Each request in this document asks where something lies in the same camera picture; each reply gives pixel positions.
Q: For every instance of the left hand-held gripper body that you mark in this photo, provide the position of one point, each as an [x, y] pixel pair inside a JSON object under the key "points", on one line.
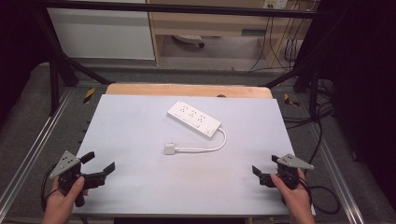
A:
{"points": [[64, 165]]}

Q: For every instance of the white plug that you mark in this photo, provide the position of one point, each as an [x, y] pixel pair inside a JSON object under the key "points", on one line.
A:
{"points": [[169, 148]]}

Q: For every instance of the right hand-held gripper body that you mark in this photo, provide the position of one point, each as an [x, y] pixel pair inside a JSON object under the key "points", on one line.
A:
{"points": [[291, 174]]}

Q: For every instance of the wooden shelf unit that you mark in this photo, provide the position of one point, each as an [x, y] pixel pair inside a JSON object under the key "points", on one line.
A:
{"points": [[211, 21]]}

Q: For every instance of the person's left hand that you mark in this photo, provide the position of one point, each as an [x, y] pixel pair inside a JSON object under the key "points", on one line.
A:
{"points": [[60, 205]]}

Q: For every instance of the black metal frame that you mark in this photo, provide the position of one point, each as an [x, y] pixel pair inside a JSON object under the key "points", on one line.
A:
{"points": [[54, 84]]}

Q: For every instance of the yellow black tape marker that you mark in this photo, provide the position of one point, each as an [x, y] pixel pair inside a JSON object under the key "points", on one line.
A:
{"points": [[89, 95], [290, 100]]}

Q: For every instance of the aluminium rail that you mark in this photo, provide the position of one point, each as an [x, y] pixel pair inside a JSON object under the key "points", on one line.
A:
{"points": [[339, 177], [34, 146]]}

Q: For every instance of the white chair base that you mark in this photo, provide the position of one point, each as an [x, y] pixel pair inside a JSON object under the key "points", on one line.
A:
{"points": [[190, 39]]}

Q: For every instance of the wooden table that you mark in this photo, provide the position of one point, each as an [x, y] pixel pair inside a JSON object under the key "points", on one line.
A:
{"points": [[186, 90]]}

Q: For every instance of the white cabinet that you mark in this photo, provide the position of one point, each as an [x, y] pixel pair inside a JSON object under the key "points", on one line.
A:
{"points": [[102, 34]]}

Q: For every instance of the white power strip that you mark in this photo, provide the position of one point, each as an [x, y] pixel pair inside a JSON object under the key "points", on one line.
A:
{"points": [[193, 118]]}

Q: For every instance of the white wall socket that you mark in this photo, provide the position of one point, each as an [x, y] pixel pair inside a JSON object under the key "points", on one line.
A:
{"points": [[275, 3]]}

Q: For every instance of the person's right hand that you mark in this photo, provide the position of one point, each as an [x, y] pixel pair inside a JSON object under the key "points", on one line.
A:
{"points": [[295, 202]]}

